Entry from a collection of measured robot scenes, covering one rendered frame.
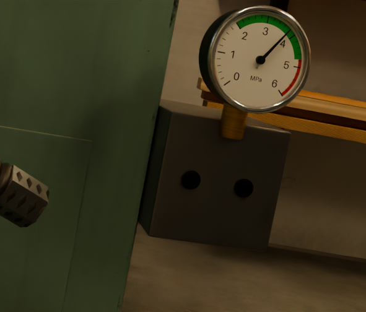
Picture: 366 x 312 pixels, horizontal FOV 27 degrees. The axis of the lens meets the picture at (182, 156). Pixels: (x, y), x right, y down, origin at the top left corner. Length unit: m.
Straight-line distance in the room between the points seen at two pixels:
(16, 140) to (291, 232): 2.68
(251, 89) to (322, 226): 2.72
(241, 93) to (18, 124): 0.14
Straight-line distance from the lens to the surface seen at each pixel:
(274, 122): 2.54
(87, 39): 0.50
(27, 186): 0.41
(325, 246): 3.19
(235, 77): 0.45
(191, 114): 0.48
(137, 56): 0.50
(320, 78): 3.08
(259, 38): 0.46
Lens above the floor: 0.65
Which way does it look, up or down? 7 degrees down
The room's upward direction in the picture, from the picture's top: 11 degrees clockwise
